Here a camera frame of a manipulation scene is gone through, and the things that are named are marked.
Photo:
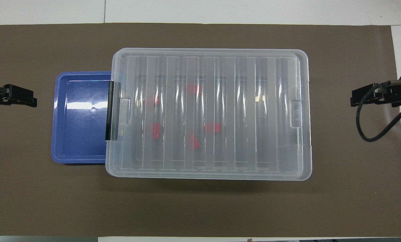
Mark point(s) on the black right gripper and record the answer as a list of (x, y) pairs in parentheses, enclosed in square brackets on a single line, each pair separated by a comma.
[(400, 95)]

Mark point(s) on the red block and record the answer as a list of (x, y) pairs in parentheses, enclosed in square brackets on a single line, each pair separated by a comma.
[(212, 127), (193, 143), (151, 100), (156, 131), (192, 88)]

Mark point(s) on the clear ribbed plastic lid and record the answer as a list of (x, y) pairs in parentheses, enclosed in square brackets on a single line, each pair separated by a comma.
[(220, 171)]

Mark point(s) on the blue plastic tray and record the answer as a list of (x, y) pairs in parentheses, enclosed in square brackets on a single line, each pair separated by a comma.
[(79, 141)]

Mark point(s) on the clear plastic storage box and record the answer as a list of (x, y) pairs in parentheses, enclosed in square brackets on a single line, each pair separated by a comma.
[(240, 111)]

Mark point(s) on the brown table mat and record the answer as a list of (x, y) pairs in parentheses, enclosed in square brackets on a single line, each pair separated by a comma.
[(200, 208)]

